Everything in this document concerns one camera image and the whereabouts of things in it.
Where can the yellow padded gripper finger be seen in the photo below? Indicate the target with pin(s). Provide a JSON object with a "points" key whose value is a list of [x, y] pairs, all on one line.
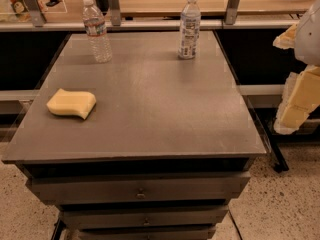
{"points": [[287, 39], [300, 97]]}

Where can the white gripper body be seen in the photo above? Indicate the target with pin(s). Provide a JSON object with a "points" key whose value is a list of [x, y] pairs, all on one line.
{"points": [[308, 40]]}

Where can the clear water bottle red label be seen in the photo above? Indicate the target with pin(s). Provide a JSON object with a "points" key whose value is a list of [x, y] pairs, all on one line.
{"points": [[96, 30]]}

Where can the blue plastic bottle white cap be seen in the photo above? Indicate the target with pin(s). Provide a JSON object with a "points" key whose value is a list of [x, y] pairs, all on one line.
{"points": [[189, 29]]}

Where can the wooden shelf with metal rails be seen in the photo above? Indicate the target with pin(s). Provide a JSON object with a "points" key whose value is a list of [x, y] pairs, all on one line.
{"points": [[149, 14]]}

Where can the grey drawer cabinet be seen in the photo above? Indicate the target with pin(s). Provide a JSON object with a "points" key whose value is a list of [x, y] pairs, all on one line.
{"points": [[155, 114]]}

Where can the top drawer with knob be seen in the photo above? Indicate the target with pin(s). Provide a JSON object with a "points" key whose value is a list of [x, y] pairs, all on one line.
{"points": [[138, 188]]}

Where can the drawer with knob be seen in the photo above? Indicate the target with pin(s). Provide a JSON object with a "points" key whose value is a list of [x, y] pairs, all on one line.
{"points": [[144, 217], [138, 188]]}

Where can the middle drawer with knob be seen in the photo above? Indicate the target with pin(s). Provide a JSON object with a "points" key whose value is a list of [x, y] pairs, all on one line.
{"points": [[144, 217]]}

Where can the bottom drawer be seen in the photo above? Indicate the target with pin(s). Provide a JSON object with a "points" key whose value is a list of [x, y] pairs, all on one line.
{"points": [[152, 233]]}

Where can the yellow sponge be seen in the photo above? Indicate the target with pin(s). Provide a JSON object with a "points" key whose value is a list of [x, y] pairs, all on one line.
{"points": [[71, 103]]}

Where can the small black object on shelf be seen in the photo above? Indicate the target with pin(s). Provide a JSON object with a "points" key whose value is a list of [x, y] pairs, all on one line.
{"points": [[52, 3]]}

